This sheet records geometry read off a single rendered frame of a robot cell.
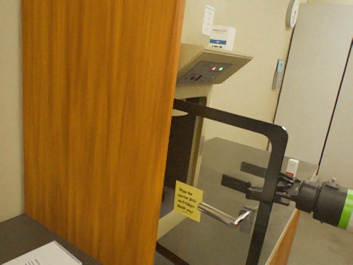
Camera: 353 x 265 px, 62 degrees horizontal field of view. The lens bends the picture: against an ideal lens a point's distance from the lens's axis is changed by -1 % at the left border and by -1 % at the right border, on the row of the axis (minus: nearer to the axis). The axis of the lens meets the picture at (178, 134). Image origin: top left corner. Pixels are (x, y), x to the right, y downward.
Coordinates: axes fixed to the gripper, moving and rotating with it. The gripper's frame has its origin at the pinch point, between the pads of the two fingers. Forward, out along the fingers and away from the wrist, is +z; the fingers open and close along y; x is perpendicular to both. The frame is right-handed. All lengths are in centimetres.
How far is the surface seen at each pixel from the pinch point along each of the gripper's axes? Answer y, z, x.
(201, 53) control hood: 17.0, 6.8, -29.6
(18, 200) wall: 26, 61, 23
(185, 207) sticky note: 18.9, 4.3, 4.5
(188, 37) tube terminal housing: 5.4, 17.5, -33.4
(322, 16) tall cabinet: -293, 31, -88
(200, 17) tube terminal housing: 0.3, 17.5, -39.0
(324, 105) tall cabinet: -293, 7, 7
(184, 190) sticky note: 18.8, 5.4, 0.7
